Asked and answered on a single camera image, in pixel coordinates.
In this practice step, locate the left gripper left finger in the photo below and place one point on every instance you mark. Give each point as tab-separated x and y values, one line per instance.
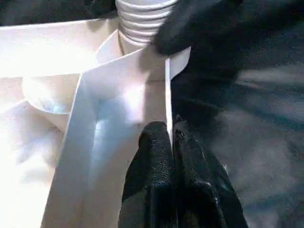
152	171

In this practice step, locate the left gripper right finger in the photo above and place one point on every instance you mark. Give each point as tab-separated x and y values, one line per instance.
202	194

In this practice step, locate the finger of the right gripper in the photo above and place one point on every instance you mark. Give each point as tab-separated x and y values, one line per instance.
194	23

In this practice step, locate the white plastic table leg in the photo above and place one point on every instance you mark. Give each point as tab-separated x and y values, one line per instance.
142	23

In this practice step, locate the white plastic table top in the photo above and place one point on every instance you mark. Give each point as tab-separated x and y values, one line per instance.
35	59

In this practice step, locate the black work mat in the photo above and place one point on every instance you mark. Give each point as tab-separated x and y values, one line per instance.
237	107

